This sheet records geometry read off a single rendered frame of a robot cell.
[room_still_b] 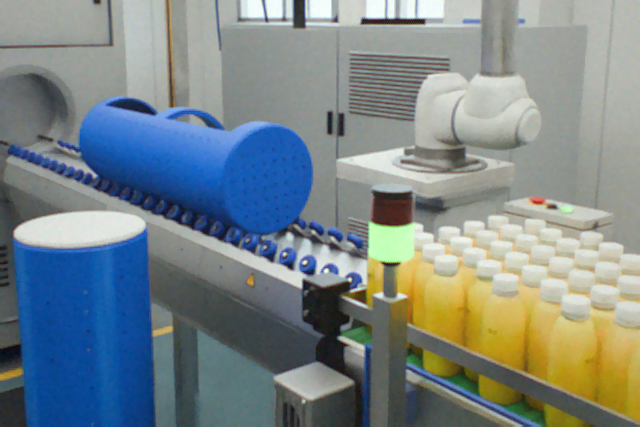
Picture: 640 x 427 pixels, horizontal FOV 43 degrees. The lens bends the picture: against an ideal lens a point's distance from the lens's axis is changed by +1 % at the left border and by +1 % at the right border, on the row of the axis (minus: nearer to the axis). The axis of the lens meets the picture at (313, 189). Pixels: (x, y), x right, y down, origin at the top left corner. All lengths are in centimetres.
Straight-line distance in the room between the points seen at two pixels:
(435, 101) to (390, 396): 132
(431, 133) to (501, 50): 33
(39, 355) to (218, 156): 60
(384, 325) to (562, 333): 25
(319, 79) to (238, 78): 75
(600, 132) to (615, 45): 47
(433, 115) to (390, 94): 149
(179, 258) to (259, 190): 34
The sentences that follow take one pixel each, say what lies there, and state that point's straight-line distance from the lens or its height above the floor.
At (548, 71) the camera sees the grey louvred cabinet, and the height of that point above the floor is 126.
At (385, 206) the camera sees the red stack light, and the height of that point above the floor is 124.
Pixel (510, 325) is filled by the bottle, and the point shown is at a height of 103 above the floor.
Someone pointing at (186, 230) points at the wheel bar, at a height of 93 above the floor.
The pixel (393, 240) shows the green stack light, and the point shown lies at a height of 119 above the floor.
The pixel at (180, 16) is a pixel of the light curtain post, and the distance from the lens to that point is 302.
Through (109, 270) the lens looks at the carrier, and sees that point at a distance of 175.
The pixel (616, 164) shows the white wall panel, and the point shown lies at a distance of 465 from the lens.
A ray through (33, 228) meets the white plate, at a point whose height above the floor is 104.
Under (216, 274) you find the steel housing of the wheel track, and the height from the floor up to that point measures 86.
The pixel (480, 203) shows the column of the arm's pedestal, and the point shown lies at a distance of 245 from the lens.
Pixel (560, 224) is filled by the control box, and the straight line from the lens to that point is 171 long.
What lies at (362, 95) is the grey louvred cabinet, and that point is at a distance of 399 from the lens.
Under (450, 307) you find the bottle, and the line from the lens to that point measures 136.
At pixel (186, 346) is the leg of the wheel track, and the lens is 273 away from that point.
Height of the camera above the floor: 150
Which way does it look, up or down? 12 degrees down
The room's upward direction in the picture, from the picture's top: straight up
